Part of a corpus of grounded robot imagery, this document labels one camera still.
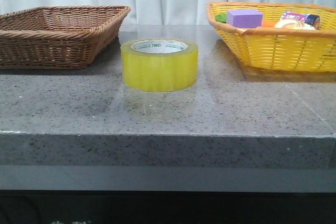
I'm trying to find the brown wicker basket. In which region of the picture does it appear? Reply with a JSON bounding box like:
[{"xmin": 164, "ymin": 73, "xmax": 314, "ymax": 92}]
[{"xmin": 1, "ymin": 5, "xmax": 131, "ymax": 70}]

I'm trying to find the orange toy carrot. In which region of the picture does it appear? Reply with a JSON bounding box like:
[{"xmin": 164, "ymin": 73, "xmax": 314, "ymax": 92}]
[{"xmin": 261, "ymin": 19, "xmax": 277, "ymax": 27}]

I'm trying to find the green toy leaf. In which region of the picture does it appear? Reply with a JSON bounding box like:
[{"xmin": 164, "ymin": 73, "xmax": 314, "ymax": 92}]
[{"xmin": 214, "ymin": 13, "xmax": 227, "ymax": 24}]

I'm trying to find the toy croissant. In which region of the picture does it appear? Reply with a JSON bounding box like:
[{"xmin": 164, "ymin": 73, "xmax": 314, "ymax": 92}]
[{"xmin": 274, "ymin": 18, "xmax": 315, "ymax": 30}]

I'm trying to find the yellow tape roll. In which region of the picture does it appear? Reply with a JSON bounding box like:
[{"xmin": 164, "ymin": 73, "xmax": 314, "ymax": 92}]
[{"xmin": 120, "ymin": 38, "xmax": 198, "ymax": 92}]

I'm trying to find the purple labelled can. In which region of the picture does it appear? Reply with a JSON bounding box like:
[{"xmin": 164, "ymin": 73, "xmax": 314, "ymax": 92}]
[{"xmin": 280, "ymin": 11, "xmax": 320, "ymax": 29}]

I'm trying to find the purple foam cube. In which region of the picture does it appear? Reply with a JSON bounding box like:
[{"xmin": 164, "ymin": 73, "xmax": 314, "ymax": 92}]
[{"xmin": 226, "ymin": 9, "xmax": 264, "ymax": 28}]

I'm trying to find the yellow woven basket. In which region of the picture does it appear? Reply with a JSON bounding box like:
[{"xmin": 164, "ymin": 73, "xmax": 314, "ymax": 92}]
[{"xmin": 207, "ymin": 2, "xmax": 335, "ymax": 72}]

